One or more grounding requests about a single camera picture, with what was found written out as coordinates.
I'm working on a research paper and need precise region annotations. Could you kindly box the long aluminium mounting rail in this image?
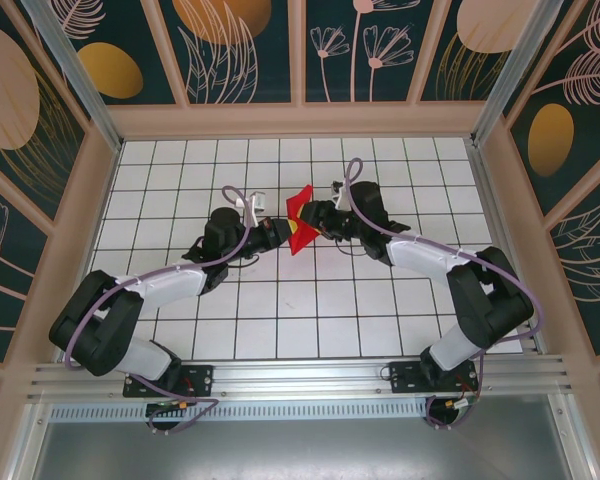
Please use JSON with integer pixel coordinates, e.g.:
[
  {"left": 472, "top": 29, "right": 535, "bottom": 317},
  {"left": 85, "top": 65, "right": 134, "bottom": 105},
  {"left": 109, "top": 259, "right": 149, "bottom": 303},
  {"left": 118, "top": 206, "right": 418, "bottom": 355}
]
[{"left": 27, "top": 354, "right": 574, "bottom": 402}]

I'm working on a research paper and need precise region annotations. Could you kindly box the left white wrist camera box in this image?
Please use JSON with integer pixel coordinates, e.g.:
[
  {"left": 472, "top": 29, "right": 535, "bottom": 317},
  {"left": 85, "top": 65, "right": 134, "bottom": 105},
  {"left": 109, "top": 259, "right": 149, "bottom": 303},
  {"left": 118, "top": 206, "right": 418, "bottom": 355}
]
[{"left": 234, "top": 190, "right": 268, "bottom": 214}]

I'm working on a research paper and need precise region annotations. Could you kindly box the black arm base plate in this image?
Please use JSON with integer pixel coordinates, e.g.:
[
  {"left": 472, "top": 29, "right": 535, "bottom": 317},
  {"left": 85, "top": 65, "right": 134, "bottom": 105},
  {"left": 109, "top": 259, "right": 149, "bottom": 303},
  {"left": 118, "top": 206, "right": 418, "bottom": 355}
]
[
  {"left": 388, "top": 360, "right": 480, "bottom": 394},
  {"left": 123, "top": 363, "right": 215, "bottom": 399}
]

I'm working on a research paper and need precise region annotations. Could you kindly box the grey slotted cable duct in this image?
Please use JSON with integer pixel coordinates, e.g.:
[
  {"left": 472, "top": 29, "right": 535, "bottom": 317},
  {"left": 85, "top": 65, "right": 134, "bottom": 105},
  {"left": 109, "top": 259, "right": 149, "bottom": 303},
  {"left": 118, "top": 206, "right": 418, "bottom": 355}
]
[{"left": 49, "top": 403, "right": 431, "bottom": 422}]

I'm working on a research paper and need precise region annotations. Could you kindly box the red square paper sheet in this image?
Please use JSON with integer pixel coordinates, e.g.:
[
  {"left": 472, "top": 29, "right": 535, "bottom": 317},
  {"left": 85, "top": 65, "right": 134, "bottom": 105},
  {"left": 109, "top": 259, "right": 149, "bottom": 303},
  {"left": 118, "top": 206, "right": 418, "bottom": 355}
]
[{"left": 285, "top": 183, "right": 323, "bottom": 257}]

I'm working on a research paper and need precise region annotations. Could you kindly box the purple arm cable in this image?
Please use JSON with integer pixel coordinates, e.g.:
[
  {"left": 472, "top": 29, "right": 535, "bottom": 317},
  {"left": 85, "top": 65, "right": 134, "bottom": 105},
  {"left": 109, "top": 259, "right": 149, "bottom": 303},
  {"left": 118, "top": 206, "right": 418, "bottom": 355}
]
[
  {"left": 343, "top": 158, "right": 549, "bottom": 432},
  {"left": 63, "top": 185, "right": 260, "bottom": 436}
]

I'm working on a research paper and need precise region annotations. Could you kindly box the aluminium corner post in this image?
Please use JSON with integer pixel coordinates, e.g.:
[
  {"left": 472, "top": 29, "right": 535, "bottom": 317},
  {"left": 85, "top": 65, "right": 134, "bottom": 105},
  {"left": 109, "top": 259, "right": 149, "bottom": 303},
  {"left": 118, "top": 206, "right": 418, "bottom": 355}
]
[
  {"left": 471, "top": 0, "right": 567, "bottom": 147},
  {"left": 22, "top": 0, "right": 125, "bottom": 152}
]

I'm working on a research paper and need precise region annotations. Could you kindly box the grey metal sheet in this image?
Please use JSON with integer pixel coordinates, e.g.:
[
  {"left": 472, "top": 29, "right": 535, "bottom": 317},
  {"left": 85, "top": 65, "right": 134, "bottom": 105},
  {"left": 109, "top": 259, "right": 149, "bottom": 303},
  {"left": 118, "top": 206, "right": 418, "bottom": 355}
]
[{"left": 29, "top": 394, "right": 597, "bottom": 480}]

